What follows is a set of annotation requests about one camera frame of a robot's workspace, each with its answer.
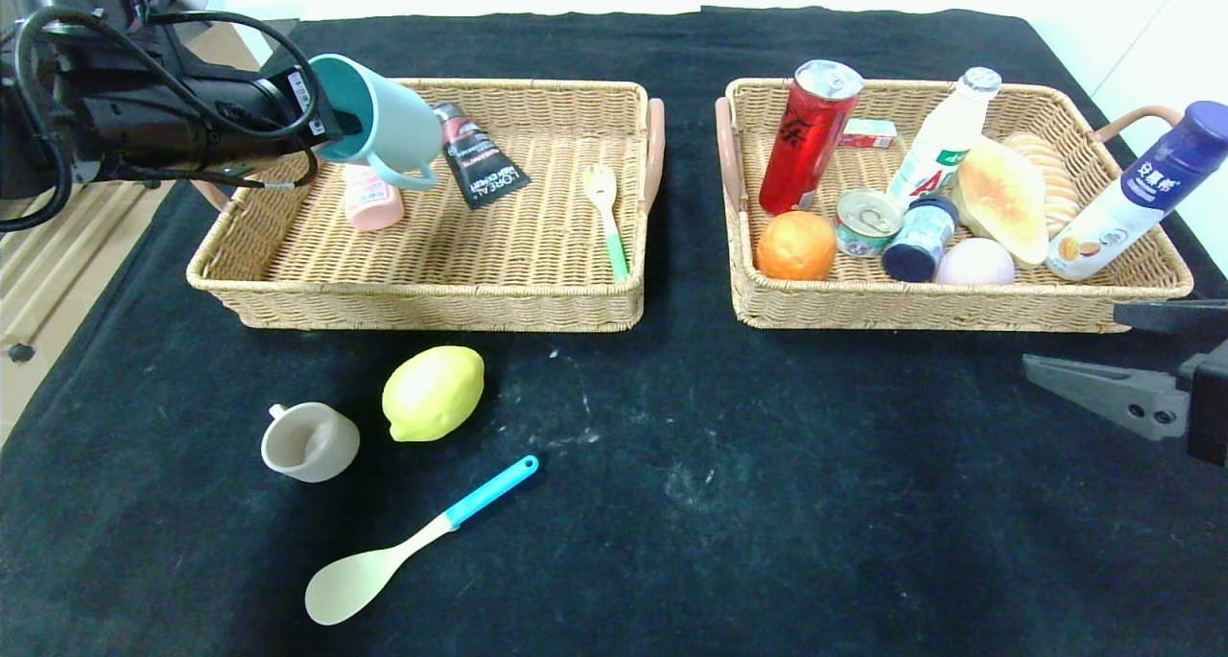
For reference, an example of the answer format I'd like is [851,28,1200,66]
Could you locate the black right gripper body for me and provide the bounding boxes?
[1177,338,1228,467]

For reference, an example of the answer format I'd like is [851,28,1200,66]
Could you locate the short silver tin can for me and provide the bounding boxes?
[833,189,905,258]

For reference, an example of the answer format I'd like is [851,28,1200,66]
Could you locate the beige spoon blue handle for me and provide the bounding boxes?
[305,456,541,626]

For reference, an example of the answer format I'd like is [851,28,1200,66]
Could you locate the beige fork green handle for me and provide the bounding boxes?
[582,164,631,284]

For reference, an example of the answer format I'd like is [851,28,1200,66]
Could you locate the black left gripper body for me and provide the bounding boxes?
[199,65,344,156]

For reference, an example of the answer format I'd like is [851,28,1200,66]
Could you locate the red green candy box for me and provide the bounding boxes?
[842,120,898,150]

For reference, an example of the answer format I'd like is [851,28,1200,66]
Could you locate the pale pink round bun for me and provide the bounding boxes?
[933,238,1016,287]

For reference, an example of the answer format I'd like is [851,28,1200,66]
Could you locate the small beige cup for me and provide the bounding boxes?
[261,403,363,484]

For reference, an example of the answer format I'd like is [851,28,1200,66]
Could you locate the black tablecloth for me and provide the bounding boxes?
[0,7,1228,657]

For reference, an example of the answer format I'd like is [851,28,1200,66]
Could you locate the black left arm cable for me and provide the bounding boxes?
[0,8,322,234]

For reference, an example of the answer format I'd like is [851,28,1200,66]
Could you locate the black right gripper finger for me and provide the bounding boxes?
[1113,298,1228,338]
[1020,352,1191,442]

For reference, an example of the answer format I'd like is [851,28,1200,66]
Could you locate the orange fruit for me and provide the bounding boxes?
[755,211,838,282]

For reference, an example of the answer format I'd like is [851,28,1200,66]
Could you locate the small dark blue jar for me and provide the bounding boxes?
[880,195,958,284]

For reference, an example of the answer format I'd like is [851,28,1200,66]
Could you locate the light blue mug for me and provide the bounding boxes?
[307,54,445,193]

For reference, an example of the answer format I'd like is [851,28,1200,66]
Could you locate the striped bread loaf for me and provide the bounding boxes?
[1001,132,1079,239]

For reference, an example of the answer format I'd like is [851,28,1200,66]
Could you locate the gold metal rolling rack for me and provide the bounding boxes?
[0,182,174,365]

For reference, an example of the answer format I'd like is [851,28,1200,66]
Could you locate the black cosmetic tube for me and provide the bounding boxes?
[432,102,531,211]

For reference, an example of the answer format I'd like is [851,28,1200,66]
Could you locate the white milk drink bottle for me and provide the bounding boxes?
[885,67,1003,214]

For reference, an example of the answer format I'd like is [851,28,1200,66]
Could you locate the white bottle blue cap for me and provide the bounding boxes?
[1046,101,1228,282]

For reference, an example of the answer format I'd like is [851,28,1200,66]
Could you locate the rectangular wicker basket brown handles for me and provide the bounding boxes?
[187,79,666,334]
[715,77,1193,334]

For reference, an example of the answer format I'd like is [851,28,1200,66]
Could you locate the yellow lemon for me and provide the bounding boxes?
[382,345,485,443]

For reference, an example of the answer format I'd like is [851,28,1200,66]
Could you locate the yellow bread bun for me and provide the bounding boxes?
[950,137,1049,267]

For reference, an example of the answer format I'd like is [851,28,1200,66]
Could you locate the small pink bottle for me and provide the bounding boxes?
[342,161,406,233]

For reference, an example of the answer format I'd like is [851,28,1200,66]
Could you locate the red soda can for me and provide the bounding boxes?
[758,59,864,217]

